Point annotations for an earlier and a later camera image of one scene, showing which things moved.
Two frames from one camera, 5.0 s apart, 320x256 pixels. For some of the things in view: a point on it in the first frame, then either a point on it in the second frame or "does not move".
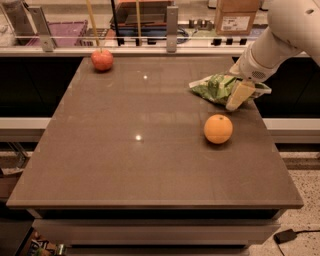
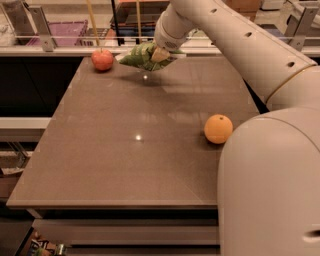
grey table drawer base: [157, 237] does not move
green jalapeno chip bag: [219, 88] → [141, 56]
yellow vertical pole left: [94, 23] does not move
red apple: [102, 60] does not move
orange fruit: [218, 129] does not move
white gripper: [249, 68] → [165, 40]
